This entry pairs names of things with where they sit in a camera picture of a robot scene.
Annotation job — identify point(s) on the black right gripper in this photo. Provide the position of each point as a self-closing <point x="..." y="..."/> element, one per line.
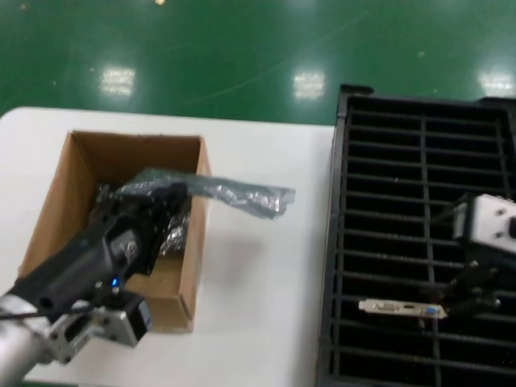
<point x="502" y="278"/>

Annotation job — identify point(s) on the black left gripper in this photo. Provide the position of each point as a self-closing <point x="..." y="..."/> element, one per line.
<point x="88" y="262"/>

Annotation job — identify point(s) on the graphics card with metal bracket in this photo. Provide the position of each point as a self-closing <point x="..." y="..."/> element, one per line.
<point x="403" y="309"/>

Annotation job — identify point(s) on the grey translucent antistatic bag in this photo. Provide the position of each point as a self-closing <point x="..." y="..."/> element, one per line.
<point x="242" y="197"/>

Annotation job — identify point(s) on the brown cardboard box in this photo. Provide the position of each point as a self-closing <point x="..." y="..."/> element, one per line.
<point x="113" y="153"/>

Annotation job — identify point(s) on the black slotted plastic container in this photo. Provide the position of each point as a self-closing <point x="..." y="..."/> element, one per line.
<point x="403" y="161"/>

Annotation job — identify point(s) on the crumpled silver antistatic bag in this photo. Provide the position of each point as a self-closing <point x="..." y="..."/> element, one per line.
<point x="175" y="240"/>

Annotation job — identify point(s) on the right wrist camera silver bracket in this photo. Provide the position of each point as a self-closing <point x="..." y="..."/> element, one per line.
<point x="488" y="223"/>

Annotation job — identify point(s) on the wrist camera silver bracket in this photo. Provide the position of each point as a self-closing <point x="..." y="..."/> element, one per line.
<point x="117" y="322"/>
<point x="488" y="223"/>

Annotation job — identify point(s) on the left wrist camera silver bracket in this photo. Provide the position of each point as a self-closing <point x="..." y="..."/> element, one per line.
<point x="117" y="322"/>

